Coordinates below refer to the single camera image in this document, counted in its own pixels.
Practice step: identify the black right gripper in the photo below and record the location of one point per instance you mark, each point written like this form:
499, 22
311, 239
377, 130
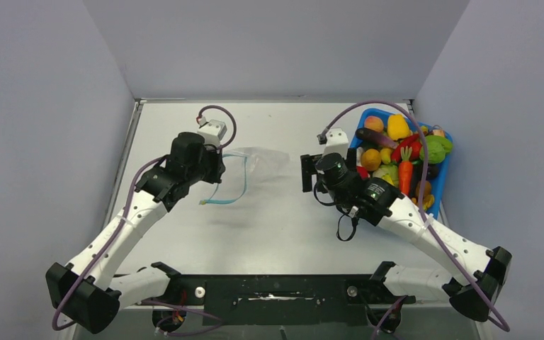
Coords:
309, 171

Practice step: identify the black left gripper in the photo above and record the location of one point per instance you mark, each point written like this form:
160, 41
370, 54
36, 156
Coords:
217, 157

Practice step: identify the clear zip top bag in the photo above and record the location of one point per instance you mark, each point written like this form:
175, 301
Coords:
246, 167

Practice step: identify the yellow toy banana bunch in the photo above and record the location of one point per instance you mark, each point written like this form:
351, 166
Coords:
427, 202

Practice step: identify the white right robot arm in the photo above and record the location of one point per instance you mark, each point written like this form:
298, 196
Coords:
471, 276

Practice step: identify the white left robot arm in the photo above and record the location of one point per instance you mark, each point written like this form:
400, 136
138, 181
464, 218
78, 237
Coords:
85, 291

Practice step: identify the purple toy eggplant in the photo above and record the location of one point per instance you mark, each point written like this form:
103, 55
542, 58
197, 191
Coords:
371, 136

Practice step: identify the pale green toy cabbage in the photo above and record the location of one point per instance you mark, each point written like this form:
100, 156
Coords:
389, 173

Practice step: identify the toy peach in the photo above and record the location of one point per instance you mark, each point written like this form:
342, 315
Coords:
374, 123

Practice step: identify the orange toy carrot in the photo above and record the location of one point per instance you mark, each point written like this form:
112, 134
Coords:
405, 170

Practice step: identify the yellow toy bell pepper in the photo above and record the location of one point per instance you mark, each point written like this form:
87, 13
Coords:
397, 127

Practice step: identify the red toy chili pepper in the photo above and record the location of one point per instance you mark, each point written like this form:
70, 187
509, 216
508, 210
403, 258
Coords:
411, 142

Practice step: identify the brown toy potato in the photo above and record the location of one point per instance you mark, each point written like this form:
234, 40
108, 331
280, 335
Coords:
424, 188

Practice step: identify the green bumpy toy fruit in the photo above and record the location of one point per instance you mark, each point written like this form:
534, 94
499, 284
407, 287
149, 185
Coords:
437, 149

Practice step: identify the blue plastic bin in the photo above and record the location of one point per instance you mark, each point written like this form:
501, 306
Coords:
422, 171

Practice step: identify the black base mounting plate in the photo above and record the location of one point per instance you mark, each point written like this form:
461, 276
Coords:
285, 300

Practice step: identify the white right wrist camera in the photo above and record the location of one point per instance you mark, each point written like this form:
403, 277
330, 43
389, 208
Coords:
334, 140

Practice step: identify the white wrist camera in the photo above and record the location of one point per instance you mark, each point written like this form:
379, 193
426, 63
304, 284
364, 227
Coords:
212, 131
334, 140

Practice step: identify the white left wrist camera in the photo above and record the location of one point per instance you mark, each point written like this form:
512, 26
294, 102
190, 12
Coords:
212, 131

